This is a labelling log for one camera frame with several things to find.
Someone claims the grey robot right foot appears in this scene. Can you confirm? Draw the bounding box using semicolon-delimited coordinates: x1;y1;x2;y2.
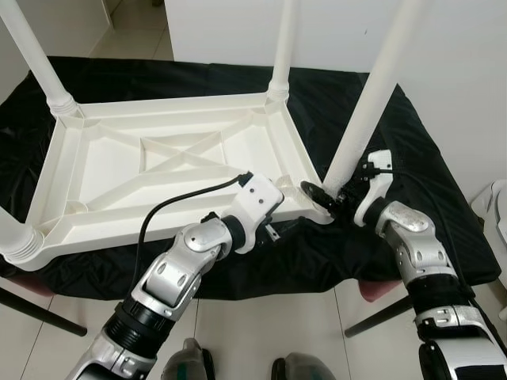
271;352;341;380

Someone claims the white plastic children table top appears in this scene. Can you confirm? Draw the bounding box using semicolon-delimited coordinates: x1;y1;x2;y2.
14;85;337;272

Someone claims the pink soft object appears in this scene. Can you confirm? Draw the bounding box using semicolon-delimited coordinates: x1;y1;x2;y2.
358;279;401;303

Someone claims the grey robot left foot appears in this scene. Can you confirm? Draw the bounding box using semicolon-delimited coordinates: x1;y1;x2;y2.
162;339;216;380

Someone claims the grey robot foot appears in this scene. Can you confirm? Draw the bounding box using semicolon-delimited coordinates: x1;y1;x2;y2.
162;339;216;380
271;352;341;380

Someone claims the white rounded plastic object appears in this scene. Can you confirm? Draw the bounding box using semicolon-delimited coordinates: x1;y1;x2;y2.
475;180;507;238

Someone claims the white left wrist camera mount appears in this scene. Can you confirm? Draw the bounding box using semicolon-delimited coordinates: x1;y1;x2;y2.
230;176;284;254

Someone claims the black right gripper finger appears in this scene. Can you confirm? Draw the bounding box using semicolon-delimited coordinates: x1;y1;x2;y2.
301;180;338;215

